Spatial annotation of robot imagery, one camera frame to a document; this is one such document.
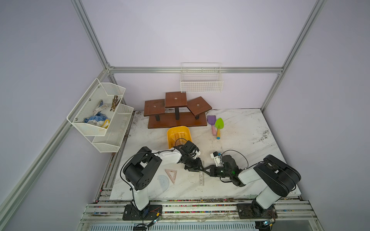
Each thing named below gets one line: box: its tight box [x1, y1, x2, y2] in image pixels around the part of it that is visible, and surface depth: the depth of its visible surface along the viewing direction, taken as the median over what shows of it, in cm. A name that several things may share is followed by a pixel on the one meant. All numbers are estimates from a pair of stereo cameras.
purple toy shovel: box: [206, 115, 217, 137], surface depth 117 cm
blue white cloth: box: [83, 112, 108, 127], surface depth 72 cm
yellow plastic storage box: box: [166, 125, 192, 149], surface depth 106 cm
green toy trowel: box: [214, 117, 225, 141], surface depth 113 cm
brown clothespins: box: [109, 94, 121, 112], surface depth 83 cm
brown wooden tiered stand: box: [143, 91, 212, 129], surface depth 106 cm
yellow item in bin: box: [100, 119, 111, 129], surface depth 73 cm
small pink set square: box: [163, 168, 178, 185], surface depth 89 cm
